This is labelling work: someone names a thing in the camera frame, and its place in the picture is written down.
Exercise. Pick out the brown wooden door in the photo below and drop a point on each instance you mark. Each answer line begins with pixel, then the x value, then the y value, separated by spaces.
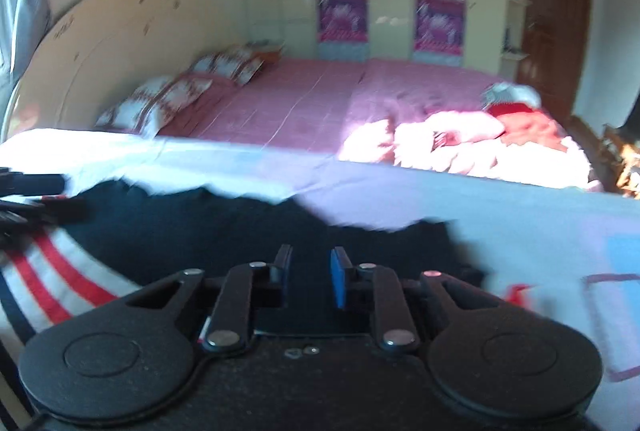
pixel 550 21

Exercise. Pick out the light blue patterned quilt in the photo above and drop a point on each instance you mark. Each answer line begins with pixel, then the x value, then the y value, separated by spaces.
pixel 500 211

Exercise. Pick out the beige wooden headboard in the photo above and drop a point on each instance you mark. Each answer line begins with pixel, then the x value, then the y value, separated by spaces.
pixel 125 41

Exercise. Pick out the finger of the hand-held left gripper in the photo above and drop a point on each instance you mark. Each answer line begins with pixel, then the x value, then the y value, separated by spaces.
pixel 30 183
pixel 22 211

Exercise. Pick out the striped knit sweater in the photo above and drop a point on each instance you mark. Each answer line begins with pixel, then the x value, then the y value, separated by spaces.
pixel 150 231

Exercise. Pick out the brown wooden furniture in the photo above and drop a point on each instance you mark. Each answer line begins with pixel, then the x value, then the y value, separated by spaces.
pixel 622 161

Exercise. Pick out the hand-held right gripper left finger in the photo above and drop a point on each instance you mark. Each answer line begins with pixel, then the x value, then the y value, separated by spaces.
pixel 284 273

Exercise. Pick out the purple wall poster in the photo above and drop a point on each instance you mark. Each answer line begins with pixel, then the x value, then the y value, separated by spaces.
pixel 439 26
pixel 342 16

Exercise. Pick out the red and white clothing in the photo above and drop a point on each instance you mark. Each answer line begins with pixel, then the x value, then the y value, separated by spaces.
pixel 530 121

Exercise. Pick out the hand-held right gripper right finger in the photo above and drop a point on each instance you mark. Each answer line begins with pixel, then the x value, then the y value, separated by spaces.
pixel 340 278

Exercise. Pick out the pink bedsheet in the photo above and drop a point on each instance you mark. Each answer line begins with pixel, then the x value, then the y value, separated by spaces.
pixel 300 101

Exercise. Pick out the red and white patterned pillow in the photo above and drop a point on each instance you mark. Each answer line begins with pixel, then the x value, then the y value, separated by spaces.
pixel 155 103
pixel 230 62

